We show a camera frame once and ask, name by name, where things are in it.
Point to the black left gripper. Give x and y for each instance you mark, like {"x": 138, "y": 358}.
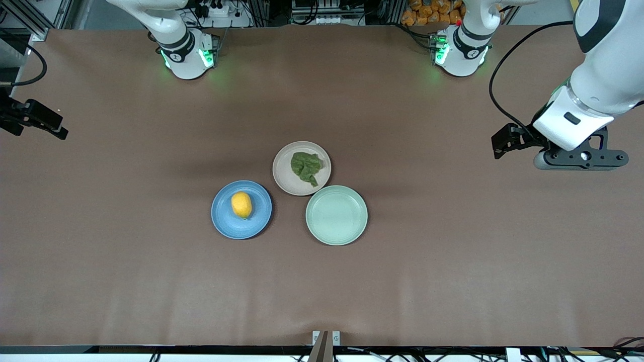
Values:
{"x": 523, "y": 136}

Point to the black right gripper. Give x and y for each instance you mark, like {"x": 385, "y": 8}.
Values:
{"x": 11, "y": 115}

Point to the green lettuce leaf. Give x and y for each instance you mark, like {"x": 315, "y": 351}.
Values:
{"x": 306, "y": 167}

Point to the yellow lemon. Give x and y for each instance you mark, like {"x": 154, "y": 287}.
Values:
{"x": 241, "y": 204}

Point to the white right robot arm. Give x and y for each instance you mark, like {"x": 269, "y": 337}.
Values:
{"x": 183, "y": 63}

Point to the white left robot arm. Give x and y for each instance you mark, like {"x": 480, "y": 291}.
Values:
{"x": 604, "y": 75}

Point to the pale green plate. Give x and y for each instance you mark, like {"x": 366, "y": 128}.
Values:
{"x": 336, "y": 215}

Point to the white power strip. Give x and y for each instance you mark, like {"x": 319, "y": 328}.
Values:
{"x": 216, "y": 10}

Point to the blue plate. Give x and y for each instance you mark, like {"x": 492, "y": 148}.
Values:
{"x": 224, "y": 216}

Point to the white electronics unit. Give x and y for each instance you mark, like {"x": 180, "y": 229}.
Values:
{"x": 327, "y": 15}

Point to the beige plate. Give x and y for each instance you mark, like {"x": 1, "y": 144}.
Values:
{"x": 284, "y": 176}

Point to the aluminium frame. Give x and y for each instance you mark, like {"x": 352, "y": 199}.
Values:
{"x": 39, "y": 34}

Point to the metal bracket with wedge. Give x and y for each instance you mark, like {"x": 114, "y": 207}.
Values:
{"x": 324, "y": 347}

